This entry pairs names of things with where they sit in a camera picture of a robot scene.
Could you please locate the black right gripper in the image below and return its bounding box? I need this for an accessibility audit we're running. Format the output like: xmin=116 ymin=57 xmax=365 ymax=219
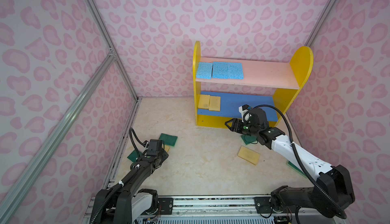
xmin=223 ymin=118 xmax=260 ymax=137

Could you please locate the yellow sponge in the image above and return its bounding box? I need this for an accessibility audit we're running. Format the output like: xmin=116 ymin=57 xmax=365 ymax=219
xmin=209 ymin=96 xmax=221 ymax=112

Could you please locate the yellow sponge shelf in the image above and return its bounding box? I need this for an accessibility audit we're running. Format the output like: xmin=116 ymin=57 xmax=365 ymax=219
xmin=198 ymin=95 xmax=210 ymax=110

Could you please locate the blue sponge floor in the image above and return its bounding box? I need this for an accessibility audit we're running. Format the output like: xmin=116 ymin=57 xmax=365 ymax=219
xmin=212 ymin=62 xmax=229 ymax=79
xmin=227 ymin=62 xmax=244 ymax=80

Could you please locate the green scouring pad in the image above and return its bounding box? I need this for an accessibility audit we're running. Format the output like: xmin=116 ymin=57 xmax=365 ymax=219
xmin=241 ymin=135 xmax=258 ymax=145
xmin=127 ymin=150 xmax=141 ymax=163
xmin=286 ymin=161 xmax=306 ymax=177
xmin=159 ymin=133 xmax=178 ymax=147

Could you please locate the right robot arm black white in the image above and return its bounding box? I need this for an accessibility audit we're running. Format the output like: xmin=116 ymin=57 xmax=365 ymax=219
xmin=225 ymin=105 xmax=355 ymax=220

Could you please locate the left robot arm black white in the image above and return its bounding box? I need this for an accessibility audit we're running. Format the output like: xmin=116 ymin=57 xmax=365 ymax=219
xmin=89 ymin=140 xmax=169 ymax=224

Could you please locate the yellow wooden shelf unit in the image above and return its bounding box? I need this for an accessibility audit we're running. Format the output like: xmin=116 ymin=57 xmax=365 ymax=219
xmin=193 ymin=41 xmax=314 ymax=128

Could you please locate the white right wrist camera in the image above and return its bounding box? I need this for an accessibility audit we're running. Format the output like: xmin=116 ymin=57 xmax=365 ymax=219
xmin=239 ymin=105 xmax=251 ymax=122

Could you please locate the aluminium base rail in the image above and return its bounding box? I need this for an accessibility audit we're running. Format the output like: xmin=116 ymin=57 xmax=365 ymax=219
xmin=83 ymin=194 xmax=348 ymax=224

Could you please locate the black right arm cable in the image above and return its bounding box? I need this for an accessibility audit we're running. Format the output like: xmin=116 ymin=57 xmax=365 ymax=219
xmin=243 ymin=104 xmax=348 ymax=220

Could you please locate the aluminium frame profile left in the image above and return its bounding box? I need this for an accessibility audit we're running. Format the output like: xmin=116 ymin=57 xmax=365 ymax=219
xmin=1 ymin=0 xmax=134 ymax=224

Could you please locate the aluminium frame profile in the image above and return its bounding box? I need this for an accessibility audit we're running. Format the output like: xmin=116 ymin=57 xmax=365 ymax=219
xmin=304 ymin=0 xmax=339 ymax=48
xmin=1 ymin=0 xmax=134 ymax=224

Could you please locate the aluminium frame profile right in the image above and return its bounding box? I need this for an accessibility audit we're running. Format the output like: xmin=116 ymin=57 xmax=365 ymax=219
xmin=304 ymin=0 xmax=339 ymax=48

